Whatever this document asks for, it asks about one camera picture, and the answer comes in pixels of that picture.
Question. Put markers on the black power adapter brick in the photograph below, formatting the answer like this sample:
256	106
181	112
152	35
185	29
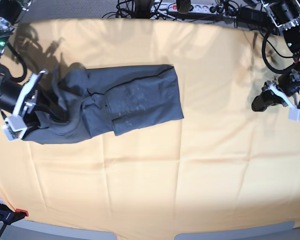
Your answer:
253	16

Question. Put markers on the blue-grey T-shirt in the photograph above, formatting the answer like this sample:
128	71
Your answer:
112	99

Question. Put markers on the yellow table cloth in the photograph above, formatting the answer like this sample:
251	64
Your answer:
223	167

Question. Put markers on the blue bar clamp red pad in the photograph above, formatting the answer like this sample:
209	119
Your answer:
8	216

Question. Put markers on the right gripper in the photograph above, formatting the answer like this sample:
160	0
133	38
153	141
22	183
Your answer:
43	107

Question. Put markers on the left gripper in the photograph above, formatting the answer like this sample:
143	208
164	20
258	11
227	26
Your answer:
288	83

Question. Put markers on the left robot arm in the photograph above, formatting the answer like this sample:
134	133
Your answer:
285	17

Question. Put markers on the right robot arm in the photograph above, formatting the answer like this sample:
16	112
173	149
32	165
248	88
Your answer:
11	12

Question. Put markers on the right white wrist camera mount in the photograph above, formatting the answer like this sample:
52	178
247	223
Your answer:
14	126

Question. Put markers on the white power strip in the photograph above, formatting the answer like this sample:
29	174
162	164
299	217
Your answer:
195	9

